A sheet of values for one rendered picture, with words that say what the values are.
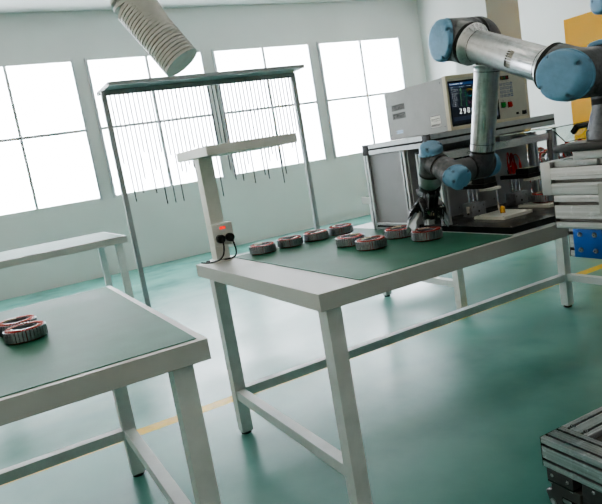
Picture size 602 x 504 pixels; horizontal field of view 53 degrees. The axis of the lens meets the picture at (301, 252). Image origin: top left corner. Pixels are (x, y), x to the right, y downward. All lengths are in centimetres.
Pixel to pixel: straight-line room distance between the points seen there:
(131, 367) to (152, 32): 158
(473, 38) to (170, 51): 126
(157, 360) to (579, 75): 113
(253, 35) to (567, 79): 782
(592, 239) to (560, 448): 58
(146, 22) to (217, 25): 637
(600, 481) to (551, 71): 104
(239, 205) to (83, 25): 304
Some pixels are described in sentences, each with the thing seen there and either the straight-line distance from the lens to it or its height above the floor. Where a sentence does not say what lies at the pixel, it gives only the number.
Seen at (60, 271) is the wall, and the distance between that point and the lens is 814.
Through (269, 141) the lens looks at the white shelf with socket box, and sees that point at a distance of 229.
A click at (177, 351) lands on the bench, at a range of 139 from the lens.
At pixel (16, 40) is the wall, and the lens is 831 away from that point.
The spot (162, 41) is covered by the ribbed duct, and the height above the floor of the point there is 164.
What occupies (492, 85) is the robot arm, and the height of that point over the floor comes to 123.
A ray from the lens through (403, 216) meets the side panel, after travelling 252.
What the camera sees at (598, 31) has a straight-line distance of 636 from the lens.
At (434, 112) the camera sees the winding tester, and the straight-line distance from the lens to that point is 249.
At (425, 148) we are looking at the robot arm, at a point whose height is 108.
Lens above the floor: 112
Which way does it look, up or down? 9 degrees down
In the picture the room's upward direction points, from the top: 10 degrees counter-clockwise
